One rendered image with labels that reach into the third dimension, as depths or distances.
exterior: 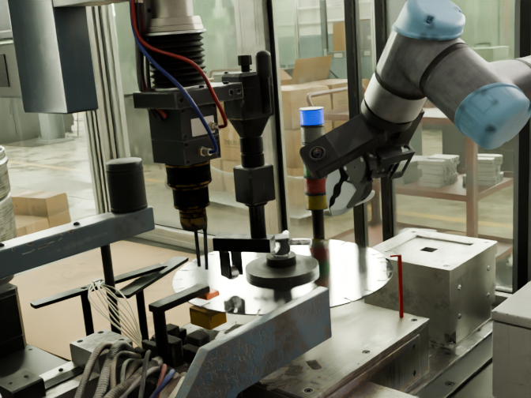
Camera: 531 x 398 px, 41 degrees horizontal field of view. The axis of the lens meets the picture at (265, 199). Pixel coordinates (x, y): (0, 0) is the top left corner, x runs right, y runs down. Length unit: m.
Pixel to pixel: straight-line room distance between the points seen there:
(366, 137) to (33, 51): 0.45
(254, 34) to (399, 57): 0.79
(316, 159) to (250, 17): 0.75
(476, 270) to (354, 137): 0.44
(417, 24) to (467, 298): 0.58
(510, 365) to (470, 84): 0.43
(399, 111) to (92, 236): 0.48
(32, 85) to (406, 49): 0.49
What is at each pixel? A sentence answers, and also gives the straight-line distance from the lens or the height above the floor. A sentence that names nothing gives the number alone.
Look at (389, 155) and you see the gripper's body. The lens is 0.97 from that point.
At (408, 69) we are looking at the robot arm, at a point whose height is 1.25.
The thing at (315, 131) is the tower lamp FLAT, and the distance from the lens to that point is 1.30.
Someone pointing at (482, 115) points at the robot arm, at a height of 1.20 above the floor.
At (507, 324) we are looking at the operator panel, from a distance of 1.05.
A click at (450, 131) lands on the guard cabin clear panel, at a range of 1.38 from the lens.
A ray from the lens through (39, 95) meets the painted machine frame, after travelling 0.99.
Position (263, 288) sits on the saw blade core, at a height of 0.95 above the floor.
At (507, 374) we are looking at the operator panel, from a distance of 1.08.
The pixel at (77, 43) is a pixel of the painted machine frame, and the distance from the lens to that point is 0.94.
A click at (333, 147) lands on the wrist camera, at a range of 0.94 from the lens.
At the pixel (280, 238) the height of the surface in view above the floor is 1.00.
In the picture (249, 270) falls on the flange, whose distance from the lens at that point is 1.05.
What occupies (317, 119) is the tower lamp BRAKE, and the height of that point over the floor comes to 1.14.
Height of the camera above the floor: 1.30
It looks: 13 degrees down
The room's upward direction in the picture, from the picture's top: 4 degrees counter-clockwise
